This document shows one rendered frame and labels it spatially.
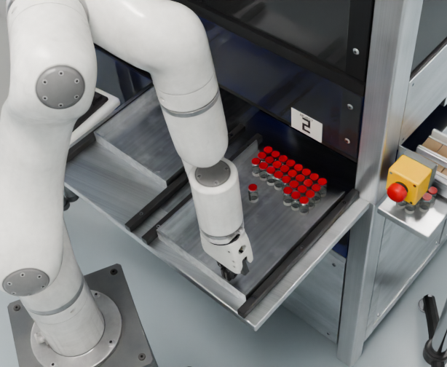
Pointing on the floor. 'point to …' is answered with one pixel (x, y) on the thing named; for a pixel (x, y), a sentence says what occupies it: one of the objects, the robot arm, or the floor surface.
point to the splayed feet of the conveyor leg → (427, 304)
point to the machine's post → (376, 159)
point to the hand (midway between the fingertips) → (229, 270)
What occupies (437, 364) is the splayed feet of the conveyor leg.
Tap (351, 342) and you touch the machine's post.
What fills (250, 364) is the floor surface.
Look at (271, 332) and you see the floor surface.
